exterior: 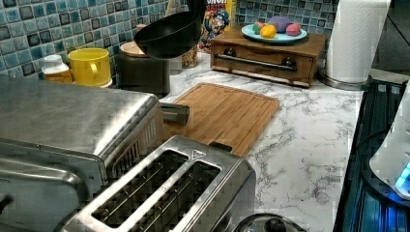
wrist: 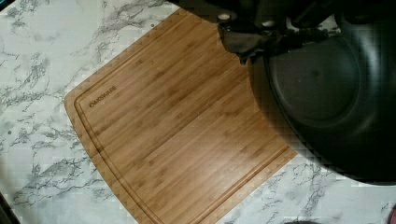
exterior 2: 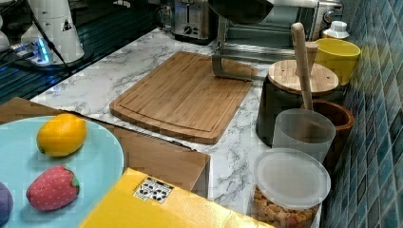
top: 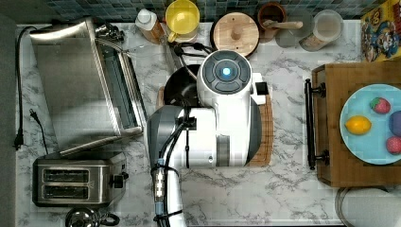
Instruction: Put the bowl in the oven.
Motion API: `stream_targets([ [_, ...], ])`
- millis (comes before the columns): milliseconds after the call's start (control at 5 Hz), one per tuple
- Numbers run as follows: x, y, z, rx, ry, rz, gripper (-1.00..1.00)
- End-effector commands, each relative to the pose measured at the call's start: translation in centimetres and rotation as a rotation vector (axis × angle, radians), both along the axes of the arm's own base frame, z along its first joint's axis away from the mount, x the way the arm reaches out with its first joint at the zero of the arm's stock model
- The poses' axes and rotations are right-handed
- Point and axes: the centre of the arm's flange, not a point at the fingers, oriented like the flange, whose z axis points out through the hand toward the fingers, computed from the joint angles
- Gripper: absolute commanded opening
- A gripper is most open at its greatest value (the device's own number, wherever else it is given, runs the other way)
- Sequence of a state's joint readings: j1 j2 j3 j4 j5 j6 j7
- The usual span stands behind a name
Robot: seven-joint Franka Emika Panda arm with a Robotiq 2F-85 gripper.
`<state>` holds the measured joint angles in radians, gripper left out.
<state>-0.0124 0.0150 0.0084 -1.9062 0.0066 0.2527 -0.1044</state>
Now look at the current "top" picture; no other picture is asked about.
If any wooden drawer box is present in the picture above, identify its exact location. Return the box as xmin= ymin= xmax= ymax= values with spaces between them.
xmin=305 ymin=61 xmax=400 ymax=187

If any yellow toy lemon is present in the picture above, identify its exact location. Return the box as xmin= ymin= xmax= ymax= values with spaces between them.
xmin=344 ymin=115 xmax=372 ymax=135

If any brown utensil crock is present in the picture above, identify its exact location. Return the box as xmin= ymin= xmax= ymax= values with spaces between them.
xmin=257 ymin=2 xmax=287 ymax=44

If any yellow mug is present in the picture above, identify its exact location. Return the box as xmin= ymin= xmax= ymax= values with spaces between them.
xmin=165 ymin=0 xmax=200 ymax=43

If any small bottle with white cap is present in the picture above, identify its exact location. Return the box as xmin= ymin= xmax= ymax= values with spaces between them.
xmin=135 ymin=9 xmax=165 ymax=44

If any yellow cereal box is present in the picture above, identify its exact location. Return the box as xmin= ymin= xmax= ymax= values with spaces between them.
xmin=361 ymin=0 xmax=401 ymax=62

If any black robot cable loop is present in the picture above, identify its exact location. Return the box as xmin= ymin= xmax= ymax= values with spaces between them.
xmin=172 ymin=42 xmax=216 ymax=81

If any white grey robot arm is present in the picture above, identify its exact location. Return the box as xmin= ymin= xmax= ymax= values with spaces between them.
xmin=144 ymin=50 xmax=262 ymax=227

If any light blue plate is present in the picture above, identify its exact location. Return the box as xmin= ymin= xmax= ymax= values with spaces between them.
xmin=340 ymin=84 xmax=401 ymax=165

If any red toy strawberry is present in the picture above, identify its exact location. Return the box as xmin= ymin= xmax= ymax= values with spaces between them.
xmin=370 ymin=97 xmax=391 ymax=114

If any stainless steel toaster oven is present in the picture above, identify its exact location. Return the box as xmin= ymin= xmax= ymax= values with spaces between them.
xmin=29 ymin=17 xmax=147 ymax=155

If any purple toy fruit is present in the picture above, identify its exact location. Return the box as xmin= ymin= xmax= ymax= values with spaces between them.
xmin=389 ymin=111 xmax=401 ymax=136

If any black power cable with plug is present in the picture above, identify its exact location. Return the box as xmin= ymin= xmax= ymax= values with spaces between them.
xmin=12 ymin=26 xmax=49 ymax=155

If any wooden spoon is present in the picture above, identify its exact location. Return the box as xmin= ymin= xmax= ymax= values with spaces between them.
xmin=263 ymin=20 xmax=304 ymax=29

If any steel kettle with black knob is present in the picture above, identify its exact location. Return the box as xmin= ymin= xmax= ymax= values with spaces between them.
xmin=64 ymin=207 xmax=120 ymax=227

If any stainless steel two-slot toaster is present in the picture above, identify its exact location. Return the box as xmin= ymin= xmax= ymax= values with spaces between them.
xmin=32 ymin=151 xmax=129 ymax=207

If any bamboo cutting board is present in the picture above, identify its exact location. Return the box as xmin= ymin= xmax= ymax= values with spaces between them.
xmin=156 ymin=86 xmax=274 ymax=166

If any glass jar of cereal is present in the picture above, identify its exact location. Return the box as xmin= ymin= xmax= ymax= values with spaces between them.
xmin=299 ymin=9 xmax=343 ymax=52

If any clear empty glass jar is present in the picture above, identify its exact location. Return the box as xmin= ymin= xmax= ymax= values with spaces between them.
xmin=275 ymin=9 xmax=314 ymax=48

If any pink toy fruit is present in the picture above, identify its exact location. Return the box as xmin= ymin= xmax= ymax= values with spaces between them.
xmin=386 ymin=136 xmax=401 ymax=154

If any dark canister with wooden lid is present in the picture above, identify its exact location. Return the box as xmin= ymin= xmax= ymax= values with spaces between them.
xmin=210 ymin=12 xmax=259 ymax=58

